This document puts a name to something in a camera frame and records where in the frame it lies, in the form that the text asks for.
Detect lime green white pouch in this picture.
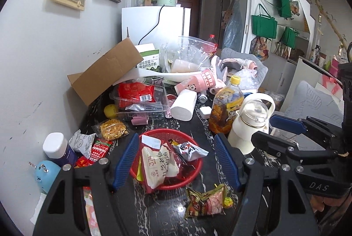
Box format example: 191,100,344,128
136,135,162,182

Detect white maroon snack bag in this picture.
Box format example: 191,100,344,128
141,142,183,194

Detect yellow lollipop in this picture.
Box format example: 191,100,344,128
214,184,234,209

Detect peanut snack bag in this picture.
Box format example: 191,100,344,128
184,184,227,219

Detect white peanut candy packet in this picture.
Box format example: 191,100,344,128
173,142,209,162

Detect red packets pile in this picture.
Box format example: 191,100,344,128
75,139,113,168

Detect grey leaf chair cushion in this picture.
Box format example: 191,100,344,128
283,81,343,127

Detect yellow snack clear bag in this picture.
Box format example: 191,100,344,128
92,118,129,141

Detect red plastic basket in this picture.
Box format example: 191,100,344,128
130,129,208,194

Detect yellow lemon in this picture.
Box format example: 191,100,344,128
104,104,118,118

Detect clear plastic tray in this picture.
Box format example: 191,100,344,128
110,77,168,121

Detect orange drink bottle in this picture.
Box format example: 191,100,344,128
208,75,244,135

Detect red bag in tray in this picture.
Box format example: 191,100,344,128
117,82,155,108

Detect white cap blue jar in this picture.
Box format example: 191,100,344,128
42,132,78,167

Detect white cylinder roll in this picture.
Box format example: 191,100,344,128
170,89,198,122

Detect blue robot figure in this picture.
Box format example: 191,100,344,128
29,160,61,194

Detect cardboard box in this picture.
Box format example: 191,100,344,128
67,38,143,106

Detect pink panda paper cup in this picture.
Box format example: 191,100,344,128
174,68,216,95

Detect green tote bag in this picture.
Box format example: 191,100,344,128
251,4,277,39

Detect white refrigerator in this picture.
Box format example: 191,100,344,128
121,6,191,48

